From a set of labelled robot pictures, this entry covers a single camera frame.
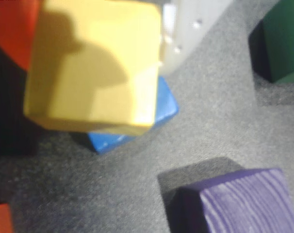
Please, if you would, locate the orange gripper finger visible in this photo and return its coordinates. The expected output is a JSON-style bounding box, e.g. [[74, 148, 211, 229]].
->
[[0, 0, 40, 71]]

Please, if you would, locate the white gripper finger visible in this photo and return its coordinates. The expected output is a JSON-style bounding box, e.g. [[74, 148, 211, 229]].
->
[[159, 0, 235, 74]]

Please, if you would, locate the yellow wooden cube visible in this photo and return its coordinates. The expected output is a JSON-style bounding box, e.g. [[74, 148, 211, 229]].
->
[[23, 0, 163, 136]]

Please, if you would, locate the blue wooden cube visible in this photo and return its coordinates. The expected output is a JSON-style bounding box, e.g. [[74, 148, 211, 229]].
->
[[87, 76, 180, 155]]

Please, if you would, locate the green wooden cube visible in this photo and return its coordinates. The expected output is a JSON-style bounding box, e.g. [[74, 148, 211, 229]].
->
[[248, 0, 294, 83]]

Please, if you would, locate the purple wooden cube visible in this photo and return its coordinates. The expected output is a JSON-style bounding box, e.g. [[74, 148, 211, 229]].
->
[[161, 167, 294, 233]]

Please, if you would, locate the orange wooden cube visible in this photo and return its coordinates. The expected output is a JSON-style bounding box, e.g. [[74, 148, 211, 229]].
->
[[0, 202, 15, 233]]

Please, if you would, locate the dark grey felt mat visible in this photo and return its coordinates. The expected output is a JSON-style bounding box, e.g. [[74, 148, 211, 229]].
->
[[0, 0, 294, 233]]

